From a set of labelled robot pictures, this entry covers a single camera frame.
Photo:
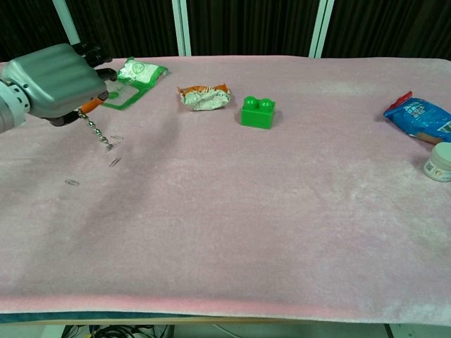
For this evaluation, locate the white partition post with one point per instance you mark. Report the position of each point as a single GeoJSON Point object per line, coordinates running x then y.
{"type": "Point", "coordinates": [68, 21]}
{"type": "Point", "coordinates": [181, 26]}
{"type": "Point", "coordinates": [321, 28]}

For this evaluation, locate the orange handle with bead chain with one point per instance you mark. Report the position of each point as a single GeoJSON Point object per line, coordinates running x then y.
{"type": "Point", "coordinates": [95, 131]}

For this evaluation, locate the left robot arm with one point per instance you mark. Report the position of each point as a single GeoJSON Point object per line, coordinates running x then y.
{"type": "Point", "coordinates": [10, 109]}

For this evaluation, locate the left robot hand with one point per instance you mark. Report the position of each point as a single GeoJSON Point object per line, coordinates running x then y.
{"type": "Point", "coordinates": [60, 81]}

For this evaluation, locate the blue snack bag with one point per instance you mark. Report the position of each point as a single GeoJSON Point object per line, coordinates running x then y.
{"type": "Point", "coordinates": [419, 116]}

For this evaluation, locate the pink table cloth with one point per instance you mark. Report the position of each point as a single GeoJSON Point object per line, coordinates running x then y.
{"type": "Point", "coordinates": [211, 211]}

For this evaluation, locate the green wet wipe packet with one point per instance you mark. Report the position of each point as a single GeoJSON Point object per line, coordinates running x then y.
{"type": "Point", "coordinates": [141, 72]}

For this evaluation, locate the green toy brick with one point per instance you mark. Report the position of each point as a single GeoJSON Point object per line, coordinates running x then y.
{"type": "Point", "coordinates": [257, 114]}

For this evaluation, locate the white plastic jar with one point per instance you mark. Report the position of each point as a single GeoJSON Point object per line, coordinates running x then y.
{"type": "Point", "coordinates": [440, 162]}

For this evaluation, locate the black curtain panel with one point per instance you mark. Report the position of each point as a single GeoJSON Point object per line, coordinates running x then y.
{"type": "Point", "coordinates": [28, 24]}
{"type": "Point", "coordinates": [250, 26]}
{"type": "Point", "coordinates": [134, 26]}
{"type": "Point", "coordinates": [387, 28]}

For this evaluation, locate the orange silver snack wrapper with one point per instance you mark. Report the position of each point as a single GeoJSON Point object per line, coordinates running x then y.
{"type": "Point", "coordinates": [204, 98]}

